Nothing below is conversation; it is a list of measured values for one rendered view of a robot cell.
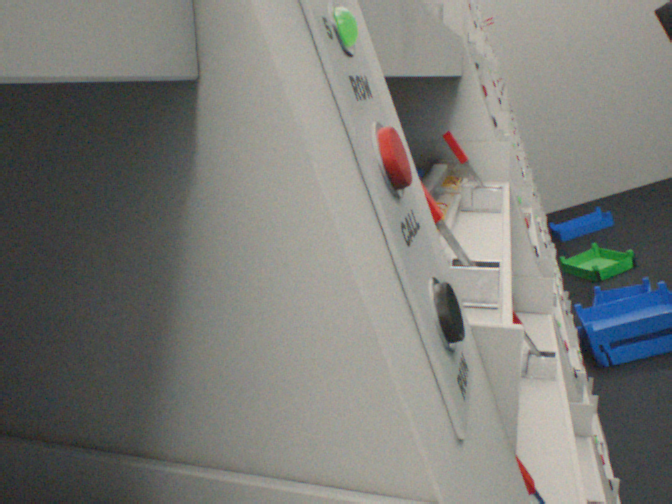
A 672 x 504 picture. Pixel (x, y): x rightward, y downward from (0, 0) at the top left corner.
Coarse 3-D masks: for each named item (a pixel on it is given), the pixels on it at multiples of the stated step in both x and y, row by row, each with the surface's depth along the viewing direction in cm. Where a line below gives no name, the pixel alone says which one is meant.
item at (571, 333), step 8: (568, 328) 151; (568, 336) 151; (576, 336) 151; (576, 352) 149; (576, 360) 145; (576, 368) 141; (584, 384) 134; (584, 392) 130; (584, 400) 127; (592, 416) 121; (592, 424) 118; (600, 448) 111; (616, 480) 94; (616, 488) 95; (616, 496) 95
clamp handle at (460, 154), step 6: (450, 132) 61; (444, 138) 60; (450, 138) 60; (450, 144) 60; (456, 144) 60; (456, 150) 60; (462, 150) 60; (456, 156) 61; (462, 156) 60; (462, 162) 61; (468, 162) 61; (468, 168) 61; (474, 174) 61; (480, 180) 61; (480, 186) 61
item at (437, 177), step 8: (432, 168) 74; (440, 168) 74; (424, 176) 68; (432, 176) 68; (440, 176) 68; (448, 176) 75; (424, 184) 63; (432, 184) 63; (440, 184) 69; (448, 184) 69; (456, 184) 71; (432, 192) 61; (440, 208) 58; (448, 208) 59
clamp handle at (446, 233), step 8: (424, 192) 36; (432, 200) 36; (432, 208) 36; (440, 216) 36; (440, 224) 36; (440, 232) 36; (448, 232) 36; (448, 240) 36; (456, 240) 37; (456, 248) 36; (456, 256) 36; (464, 256) 36; (464, 264) 36; (472, 264) 37
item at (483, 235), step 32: (416, 160) 80; (448, 160) 78; (480, 160) 78; (480, 224) 56; (480, 256) 46; (480, 320) 34; (512, 320) 34; (480, 352) 21; (512, 352) 21; (512, 384) 21; (512, 416) 21
